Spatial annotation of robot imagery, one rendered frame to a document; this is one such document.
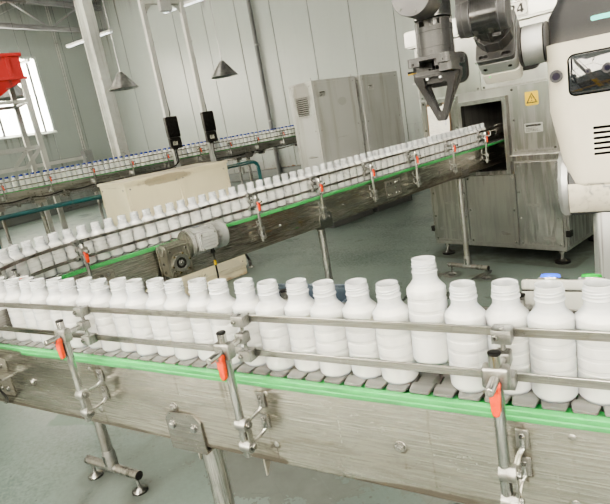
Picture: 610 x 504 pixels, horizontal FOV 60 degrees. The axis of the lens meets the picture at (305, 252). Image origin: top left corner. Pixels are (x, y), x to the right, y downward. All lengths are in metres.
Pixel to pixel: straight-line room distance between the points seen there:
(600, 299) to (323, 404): 0.46
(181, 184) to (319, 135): 2.35
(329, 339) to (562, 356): 0.35
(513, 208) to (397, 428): 3.84
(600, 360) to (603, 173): 0.61
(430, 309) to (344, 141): 6.41
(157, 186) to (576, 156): 4.15
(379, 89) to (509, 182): 3.61
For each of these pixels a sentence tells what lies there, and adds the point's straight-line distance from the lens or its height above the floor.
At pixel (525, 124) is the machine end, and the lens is 4.47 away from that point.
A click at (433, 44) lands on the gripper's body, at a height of 1.51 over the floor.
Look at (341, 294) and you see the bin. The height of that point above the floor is 0.92.
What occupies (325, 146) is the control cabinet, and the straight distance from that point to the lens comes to 6.92.
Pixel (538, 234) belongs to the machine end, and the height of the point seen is 0.25.
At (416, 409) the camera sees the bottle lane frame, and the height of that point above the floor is 0.98.
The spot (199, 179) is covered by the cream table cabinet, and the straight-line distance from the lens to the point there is 5.23.
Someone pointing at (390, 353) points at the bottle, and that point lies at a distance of 0.86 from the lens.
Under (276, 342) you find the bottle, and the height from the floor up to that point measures 1.06.
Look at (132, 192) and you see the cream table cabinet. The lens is 4.93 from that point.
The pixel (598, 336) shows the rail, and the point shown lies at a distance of 0.77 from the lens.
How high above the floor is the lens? 1.43
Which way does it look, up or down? 14 degrees down
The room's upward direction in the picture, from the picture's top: 10 degrees counter-clockwise
